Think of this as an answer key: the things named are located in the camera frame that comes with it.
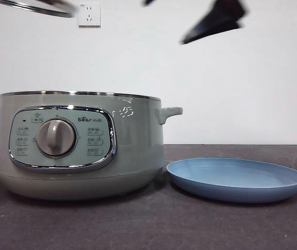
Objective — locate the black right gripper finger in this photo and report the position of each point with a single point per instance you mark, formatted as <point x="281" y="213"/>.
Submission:
<point x="149" y="1"/>
<point x="221" y="18"/>

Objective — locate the glass lid with green knob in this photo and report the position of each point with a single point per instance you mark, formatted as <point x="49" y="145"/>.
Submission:
<point x="33" y="6"/>

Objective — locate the pale green electric steamer pot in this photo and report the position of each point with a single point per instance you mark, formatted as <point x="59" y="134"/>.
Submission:
<point x="137" y="145"/>

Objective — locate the blue plate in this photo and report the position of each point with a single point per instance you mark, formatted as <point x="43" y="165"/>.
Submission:
<point x="231" y="173"/>

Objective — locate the white wall socket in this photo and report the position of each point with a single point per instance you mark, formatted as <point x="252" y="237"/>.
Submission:
<point x="89" y="16"/>

